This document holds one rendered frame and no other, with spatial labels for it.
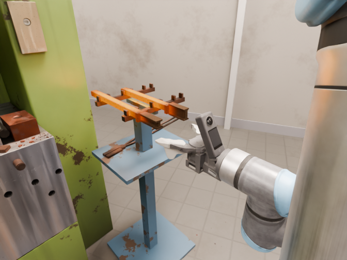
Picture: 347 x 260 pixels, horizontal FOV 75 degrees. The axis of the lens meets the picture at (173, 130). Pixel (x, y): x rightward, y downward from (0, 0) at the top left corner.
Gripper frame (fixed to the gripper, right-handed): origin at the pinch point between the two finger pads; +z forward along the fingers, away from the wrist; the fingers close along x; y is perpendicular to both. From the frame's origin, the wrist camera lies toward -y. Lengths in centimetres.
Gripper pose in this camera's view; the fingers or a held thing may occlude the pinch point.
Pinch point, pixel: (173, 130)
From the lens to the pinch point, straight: 69.0
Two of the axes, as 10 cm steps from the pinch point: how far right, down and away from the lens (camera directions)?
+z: -6.9, -3.3, 6.4
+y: 0.0, 8.9, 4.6
